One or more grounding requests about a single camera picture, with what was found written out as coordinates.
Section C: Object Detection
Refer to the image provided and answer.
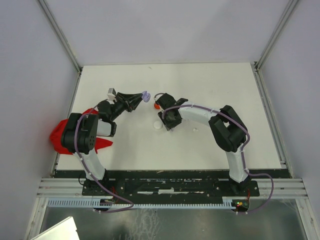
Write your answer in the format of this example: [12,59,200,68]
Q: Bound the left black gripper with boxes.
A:
[109,91,144,121]

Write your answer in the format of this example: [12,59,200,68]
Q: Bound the orange earbud charging case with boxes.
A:
[154,103,160,110]

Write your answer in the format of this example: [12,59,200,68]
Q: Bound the purple earbud charging case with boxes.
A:
[141,90,151,103]

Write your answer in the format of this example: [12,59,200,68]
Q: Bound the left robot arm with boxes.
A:
[60,88,151,195]

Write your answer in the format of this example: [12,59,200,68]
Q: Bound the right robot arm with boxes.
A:
[154,93,250,196]

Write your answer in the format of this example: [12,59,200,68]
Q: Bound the white earbud charging case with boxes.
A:
[153,120,163,130]

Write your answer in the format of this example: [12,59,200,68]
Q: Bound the red cloth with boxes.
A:
[49,108,117,155]

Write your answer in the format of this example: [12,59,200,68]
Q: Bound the circuit board with leds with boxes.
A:
[234,200,250,212]

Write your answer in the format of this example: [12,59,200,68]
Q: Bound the white box corner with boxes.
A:
[32,216,80,240]

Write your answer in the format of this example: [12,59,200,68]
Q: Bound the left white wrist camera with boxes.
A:
[107,88,117,101]

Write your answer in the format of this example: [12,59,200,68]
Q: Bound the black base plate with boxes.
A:
[82,170,260,204]

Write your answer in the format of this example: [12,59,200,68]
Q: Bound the white slotted cable duct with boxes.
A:
[46,197,236,210]

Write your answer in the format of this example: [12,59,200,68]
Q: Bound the right aluminium corner post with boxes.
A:
[254,0,301,71]

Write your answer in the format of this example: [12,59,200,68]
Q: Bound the aluminium corner post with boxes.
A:
[254,0,301,71]
[37,0,83,73]

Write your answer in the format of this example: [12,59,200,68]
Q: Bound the aluminium frame rail front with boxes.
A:
[36,178,308,200]

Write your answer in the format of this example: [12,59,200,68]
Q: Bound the left aluminium corner post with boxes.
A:
[37,0,83,73]

